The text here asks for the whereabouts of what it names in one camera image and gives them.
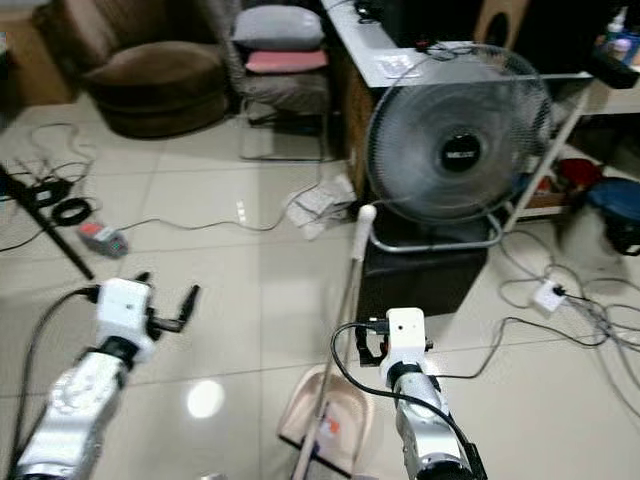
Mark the black monitor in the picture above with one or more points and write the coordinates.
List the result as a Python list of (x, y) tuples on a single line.
[(425, 20)]

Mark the black router with antennas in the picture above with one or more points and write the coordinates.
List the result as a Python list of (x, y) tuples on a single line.
[(48, 192)]

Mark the pink cushion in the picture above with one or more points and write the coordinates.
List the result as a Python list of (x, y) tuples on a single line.
[(285, 62)]

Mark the brown round armchair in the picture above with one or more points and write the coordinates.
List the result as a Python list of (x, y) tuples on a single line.
[(150, 85)]

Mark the white power strip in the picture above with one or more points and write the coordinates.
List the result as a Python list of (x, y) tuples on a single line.
[(550, 297)]

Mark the printed paper sheet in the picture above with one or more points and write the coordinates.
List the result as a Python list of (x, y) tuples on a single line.
[(400, 66)]

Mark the red bowl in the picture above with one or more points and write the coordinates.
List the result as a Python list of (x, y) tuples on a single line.
[(580, 170)]

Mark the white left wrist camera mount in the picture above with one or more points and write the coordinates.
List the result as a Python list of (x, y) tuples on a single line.
[(125, 305)]

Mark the dark blue round container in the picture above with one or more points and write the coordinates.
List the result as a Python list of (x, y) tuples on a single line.
[(615, 205)]

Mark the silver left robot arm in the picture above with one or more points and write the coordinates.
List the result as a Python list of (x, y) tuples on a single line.
[(75, 410)]

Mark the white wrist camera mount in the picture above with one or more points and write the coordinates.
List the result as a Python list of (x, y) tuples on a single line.
[(125, 305), (406, 335)]

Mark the white desk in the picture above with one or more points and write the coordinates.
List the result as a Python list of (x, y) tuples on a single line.
[(360, 35)]

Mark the wicker chair with metal frame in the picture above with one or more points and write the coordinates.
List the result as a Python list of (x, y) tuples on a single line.
[(285, 92)]

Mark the black box under fan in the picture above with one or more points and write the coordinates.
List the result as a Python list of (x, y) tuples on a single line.
[(420, 285)]

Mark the grey floor fan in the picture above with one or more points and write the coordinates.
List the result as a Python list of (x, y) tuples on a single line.
[(462, 152)]

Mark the grey pillow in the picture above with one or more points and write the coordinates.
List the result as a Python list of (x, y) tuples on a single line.
[(278, 28)]

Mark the crumpled white cloth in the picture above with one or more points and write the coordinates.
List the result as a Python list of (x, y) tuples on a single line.
[(320, 205)]

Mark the grey table with black legs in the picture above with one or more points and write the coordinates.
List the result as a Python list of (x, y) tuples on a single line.
[(50, 231)]

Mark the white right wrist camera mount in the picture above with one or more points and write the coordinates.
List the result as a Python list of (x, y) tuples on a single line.
[(406, 335)]

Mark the wooden speaker box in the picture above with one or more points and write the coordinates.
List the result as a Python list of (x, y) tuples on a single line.
[(482, 20)]

